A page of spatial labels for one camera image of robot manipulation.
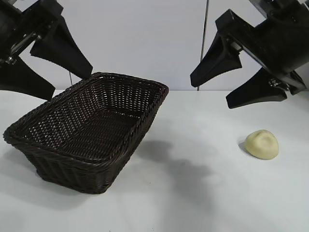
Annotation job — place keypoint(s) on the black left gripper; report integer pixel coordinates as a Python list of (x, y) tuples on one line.
[(21, 19)]

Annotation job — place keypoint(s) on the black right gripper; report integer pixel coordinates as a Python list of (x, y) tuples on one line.
[(277, 41)]

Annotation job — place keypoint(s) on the pale yellow egg yolk pastry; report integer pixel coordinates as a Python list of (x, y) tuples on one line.
[(262, 145)]

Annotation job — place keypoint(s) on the dark brown woven wicker basket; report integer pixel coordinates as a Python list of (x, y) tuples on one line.
[(79, 135)]

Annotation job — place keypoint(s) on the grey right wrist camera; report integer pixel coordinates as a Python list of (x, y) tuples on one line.
[(258, 4)]

